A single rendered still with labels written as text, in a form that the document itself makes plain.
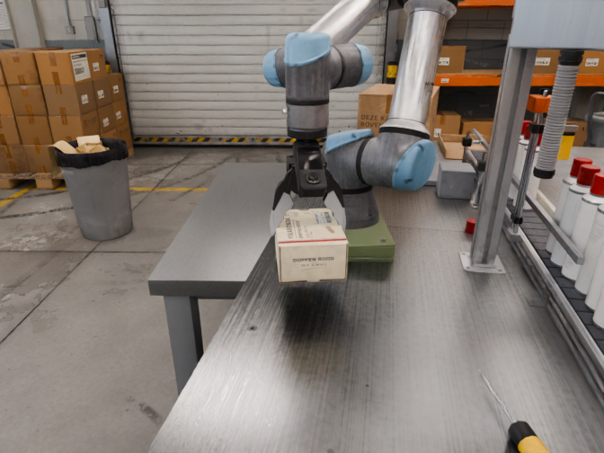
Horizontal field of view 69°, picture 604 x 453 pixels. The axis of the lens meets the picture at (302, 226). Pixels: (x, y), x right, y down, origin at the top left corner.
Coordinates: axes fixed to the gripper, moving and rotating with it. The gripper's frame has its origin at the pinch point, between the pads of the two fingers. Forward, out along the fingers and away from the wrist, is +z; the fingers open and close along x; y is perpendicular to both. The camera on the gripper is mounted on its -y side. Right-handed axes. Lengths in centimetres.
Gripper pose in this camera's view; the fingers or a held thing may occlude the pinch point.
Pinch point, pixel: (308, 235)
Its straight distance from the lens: 84.1
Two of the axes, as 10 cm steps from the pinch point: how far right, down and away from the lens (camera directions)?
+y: -1.0, -4.1, 9.1
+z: 0.0, 9.1, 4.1
